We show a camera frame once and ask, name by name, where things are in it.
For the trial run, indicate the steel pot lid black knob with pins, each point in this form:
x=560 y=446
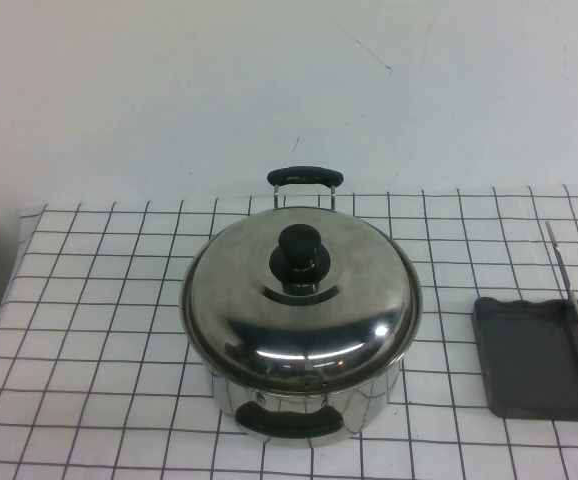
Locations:
x=249 y=320

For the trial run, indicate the stainless steel cooking pot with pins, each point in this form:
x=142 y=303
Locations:
x=369 y=415

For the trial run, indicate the grey pot lid rack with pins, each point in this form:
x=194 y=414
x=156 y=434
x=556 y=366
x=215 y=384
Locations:
x=524 y=360

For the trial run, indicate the white black checked tablecloth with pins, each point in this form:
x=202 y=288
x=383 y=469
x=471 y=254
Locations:
x=94 y=310

